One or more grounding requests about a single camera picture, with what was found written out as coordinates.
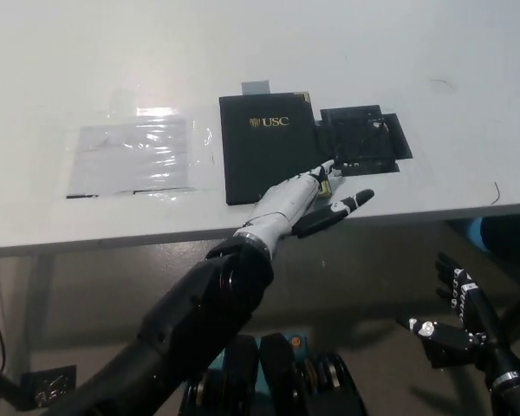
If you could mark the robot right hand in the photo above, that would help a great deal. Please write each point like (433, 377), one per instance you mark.
(481, 320)

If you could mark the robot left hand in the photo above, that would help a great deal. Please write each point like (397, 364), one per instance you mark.
(286, 203)

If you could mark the black diary with gold corners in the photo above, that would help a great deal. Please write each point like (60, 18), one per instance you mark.
(264, 160)

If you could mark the black robot body with teal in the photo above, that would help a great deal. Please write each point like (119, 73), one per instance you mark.
(277, 368)

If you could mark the blue object under table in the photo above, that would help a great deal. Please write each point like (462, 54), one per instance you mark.
(473, 234)

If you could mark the black tape patch on table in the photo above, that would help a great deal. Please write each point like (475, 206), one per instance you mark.
(359, 134)

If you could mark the clear plastic tape patch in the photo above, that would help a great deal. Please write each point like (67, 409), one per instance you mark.
(130, 156)

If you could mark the grey metal table leg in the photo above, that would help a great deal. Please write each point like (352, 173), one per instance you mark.
(34, 303)

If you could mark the grey duct tape strip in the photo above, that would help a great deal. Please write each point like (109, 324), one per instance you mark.
(256, 86)

